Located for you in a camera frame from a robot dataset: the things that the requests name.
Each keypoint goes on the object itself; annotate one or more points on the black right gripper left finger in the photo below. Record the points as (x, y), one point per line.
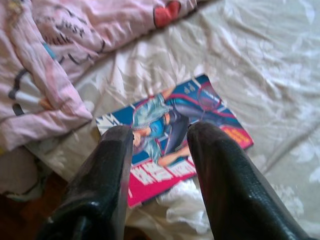
(100, 187)

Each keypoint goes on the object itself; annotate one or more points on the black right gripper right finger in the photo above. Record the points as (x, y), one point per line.
(230, 187)

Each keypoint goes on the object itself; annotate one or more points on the manga book pink blue cover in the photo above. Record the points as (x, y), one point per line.
(160, 120)

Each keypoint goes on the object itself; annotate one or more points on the pink cartoon print blanket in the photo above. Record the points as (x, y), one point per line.
(50, 50)

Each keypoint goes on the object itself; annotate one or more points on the bed with beige floral sheet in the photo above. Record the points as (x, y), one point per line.
(250, 62)

